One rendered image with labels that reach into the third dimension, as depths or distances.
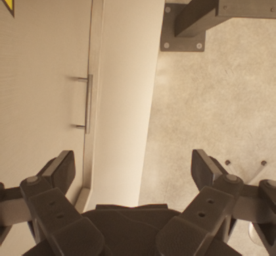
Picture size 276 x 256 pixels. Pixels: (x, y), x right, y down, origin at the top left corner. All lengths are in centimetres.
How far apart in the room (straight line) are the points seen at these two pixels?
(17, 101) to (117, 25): 42
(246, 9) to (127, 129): 45
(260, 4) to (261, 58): 110
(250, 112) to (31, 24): 156
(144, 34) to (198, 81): 92
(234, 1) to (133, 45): 27
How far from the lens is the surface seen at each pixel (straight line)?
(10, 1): 26
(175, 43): 143
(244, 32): 161
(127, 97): 62
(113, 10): 63
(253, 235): 157
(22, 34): 27
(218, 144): 165
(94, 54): 59
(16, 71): 26
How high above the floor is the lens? 141
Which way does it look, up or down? 75 degrees down
